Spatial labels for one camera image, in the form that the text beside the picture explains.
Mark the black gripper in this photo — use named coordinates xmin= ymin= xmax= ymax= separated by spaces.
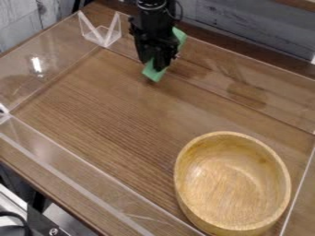
xmin=130 ymin=4 xmax=182 ymax=72

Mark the clear acrylic corner bracket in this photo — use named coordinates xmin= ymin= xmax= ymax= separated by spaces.
xmin=78 ymin=11 xmax=122 ymax=48

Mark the black cable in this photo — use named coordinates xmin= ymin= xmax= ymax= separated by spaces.
xmin=0 ymin=211 xmax=32 ymax=236

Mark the black metal table bracket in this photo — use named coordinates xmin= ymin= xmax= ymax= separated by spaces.
xmin=27 ymin=205 xmax=71 ymax=236

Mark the clear acrylic tray wall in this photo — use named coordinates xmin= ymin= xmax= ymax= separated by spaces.
xmin=0 ymin=4 xmax=315 ymax=236

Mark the green rectangular block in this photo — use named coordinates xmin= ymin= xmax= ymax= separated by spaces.
xmin=142 ymin=27 xmax=187 ymax=82

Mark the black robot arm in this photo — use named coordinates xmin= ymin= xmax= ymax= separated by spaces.
xmin=128 ymin=0 xmax=180 ymax=72

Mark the brown wooden bowl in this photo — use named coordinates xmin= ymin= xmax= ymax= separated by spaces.
xmin=174 ymin=131 xmax=291 ymax=236

